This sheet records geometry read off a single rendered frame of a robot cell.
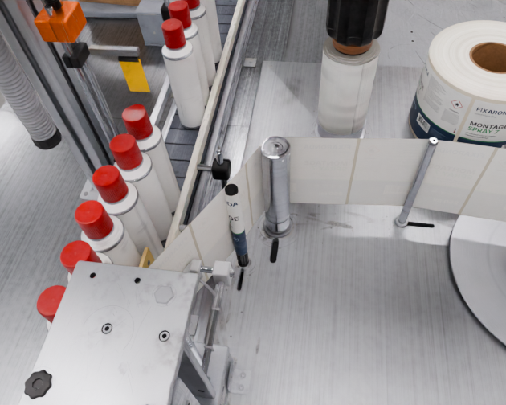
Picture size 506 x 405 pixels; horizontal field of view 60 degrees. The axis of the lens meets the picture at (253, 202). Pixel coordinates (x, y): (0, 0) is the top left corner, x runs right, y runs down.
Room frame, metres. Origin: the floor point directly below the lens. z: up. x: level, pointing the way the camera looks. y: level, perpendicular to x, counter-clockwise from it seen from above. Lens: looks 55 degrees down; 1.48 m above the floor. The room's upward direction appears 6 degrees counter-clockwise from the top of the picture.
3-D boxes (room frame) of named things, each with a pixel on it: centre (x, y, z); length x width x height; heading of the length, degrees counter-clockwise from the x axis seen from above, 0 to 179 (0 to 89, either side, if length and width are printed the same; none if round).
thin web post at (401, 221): (0.36, -0.23, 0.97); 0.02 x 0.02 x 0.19
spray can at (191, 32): (0.69, 0.09, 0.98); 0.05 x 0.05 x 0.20
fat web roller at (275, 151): (0.37, -0.04, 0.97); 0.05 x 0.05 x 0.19
